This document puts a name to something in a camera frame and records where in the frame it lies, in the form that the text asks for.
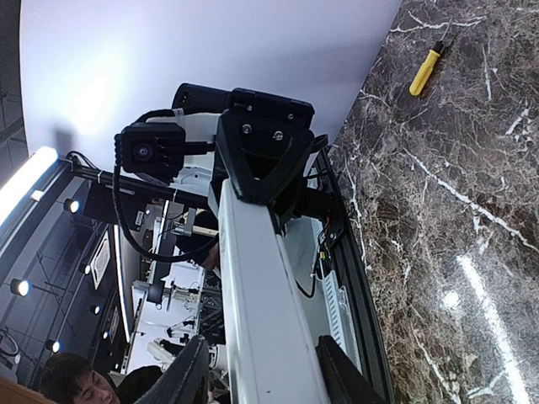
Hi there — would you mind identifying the white remote control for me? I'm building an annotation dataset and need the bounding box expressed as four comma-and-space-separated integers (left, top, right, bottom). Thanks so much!
218, 180, 329, 403

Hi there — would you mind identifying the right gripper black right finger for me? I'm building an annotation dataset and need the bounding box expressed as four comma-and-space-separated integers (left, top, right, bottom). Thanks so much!
316, 335, 379, 404

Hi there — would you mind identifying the white slotted cable duct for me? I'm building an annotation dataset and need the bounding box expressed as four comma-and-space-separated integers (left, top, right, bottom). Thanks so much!
322, 270, 360, 367

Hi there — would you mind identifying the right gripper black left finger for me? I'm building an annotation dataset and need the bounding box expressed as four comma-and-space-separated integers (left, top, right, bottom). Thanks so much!
141, 336, 210, 404

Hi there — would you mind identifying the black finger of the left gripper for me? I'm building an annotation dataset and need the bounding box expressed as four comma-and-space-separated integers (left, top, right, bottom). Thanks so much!
216, 111, 314, 205

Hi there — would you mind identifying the white strip light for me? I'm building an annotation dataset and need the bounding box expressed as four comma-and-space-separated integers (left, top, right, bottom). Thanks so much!
1, 146, 58, 224

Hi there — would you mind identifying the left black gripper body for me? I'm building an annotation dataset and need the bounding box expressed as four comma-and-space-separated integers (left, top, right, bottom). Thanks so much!
173, 83, 315, 227

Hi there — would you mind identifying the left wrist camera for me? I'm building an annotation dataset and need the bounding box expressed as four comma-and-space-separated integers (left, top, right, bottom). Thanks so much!
114, 122, 186, 187

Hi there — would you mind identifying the person with black hair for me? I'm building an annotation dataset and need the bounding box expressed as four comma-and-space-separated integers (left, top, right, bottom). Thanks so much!
40, 353, 163, 404

